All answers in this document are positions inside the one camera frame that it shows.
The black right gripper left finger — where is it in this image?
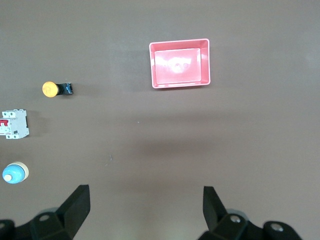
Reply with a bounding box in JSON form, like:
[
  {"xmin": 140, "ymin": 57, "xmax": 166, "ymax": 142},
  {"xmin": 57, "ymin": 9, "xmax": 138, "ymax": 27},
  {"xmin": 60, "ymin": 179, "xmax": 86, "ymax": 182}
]
[{"xmin": 0, "ymin": 184, "xmax": 91, "ymax": 240}]

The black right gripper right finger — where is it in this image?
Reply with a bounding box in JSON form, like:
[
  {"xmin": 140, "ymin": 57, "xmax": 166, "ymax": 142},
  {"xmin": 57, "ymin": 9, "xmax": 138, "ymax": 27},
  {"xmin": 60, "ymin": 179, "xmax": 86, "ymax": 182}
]
[{"xmin": 198, "ymin": 185, "xmax": 304, "ymax": 240}]

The yellow push button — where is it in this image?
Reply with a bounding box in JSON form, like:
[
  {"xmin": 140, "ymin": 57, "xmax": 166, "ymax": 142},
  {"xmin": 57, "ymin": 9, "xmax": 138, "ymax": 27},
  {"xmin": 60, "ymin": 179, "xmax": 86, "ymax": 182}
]
[{"xmin": 41, "ymin": 81, "xmax": 74, "ymax": 99}]

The blue dome cream base knob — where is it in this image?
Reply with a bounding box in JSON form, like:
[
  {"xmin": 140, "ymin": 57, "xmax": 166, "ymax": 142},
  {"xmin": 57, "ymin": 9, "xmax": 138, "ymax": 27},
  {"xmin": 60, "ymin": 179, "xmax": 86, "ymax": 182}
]
[{"xmin": 2, "ymin": 161, "xmax": 30, "ymax": 185}]

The pink plastic box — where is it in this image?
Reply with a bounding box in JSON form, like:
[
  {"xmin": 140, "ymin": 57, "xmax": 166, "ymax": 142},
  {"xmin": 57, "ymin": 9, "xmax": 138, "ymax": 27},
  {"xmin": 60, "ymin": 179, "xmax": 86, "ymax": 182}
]
[{"xmin": 148, "ymin": 38, "xmax": 211, "ymax": 89}]

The white circuit breaker red switch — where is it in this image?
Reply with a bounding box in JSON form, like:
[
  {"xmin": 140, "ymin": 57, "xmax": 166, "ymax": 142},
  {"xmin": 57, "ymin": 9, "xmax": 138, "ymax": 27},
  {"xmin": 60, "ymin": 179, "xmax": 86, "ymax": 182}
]
[{"xmin": 0, "ymin": 109, "xmax": 30, "ymax": 140}]

